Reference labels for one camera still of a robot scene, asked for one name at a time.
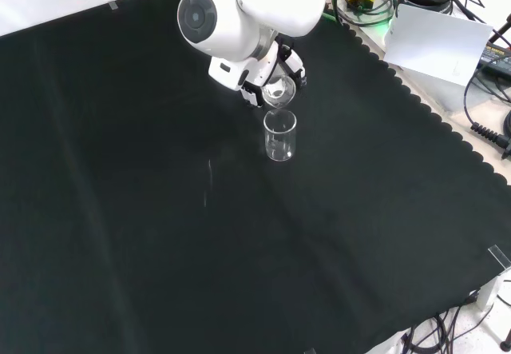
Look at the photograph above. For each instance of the clear glass beaker with spout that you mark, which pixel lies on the clear glass beaker with spout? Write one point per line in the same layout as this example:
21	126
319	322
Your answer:
279	90

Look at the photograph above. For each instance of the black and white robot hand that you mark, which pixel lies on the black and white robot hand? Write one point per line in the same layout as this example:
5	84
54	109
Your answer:
235	72

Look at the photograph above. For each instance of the black power supply yellow label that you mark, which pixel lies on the black power supply yellow label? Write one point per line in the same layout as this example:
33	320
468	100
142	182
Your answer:
499	60

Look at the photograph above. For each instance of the pale white board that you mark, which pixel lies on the pale white board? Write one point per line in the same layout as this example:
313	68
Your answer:
435	42

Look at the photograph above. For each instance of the black scalloped bench cloth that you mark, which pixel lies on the black scalloped bench cloth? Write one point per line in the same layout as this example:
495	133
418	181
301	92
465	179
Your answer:
120	170

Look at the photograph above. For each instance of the white bench bracket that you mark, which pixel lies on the white bench bracket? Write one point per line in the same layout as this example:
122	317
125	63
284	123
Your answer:
489	294

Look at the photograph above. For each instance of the black tripod leg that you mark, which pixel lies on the black tripod leg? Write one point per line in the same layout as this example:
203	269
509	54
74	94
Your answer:
501	32

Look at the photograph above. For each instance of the clear tape strip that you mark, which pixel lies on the clear tape strip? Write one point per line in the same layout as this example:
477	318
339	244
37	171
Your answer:
113	5
310	351
499	256

